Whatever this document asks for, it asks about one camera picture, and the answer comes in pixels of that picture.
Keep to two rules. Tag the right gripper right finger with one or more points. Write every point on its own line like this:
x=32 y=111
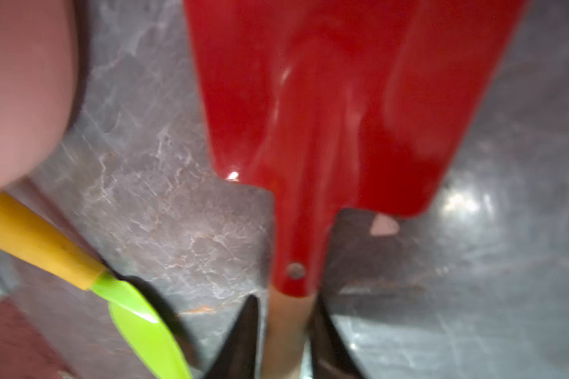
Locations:
x=330 y=358

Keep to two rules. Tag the red shovel wooden handle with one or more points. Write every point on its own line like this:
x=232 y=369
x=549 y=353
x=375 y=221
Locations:
x=338 y=104

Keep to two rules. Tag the pink plastic bucket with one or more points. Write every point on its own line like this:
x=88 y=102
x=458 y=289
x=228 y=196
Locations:
x=39 y=68

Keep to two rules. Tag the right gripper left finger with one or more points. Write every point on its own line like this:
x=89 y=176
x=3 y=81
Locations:
x=237 y=357

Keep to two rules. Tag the green trowel yellow handle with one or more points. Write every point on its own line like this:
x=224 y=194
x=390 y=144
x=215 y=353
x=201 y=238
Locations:
x=30 y=238

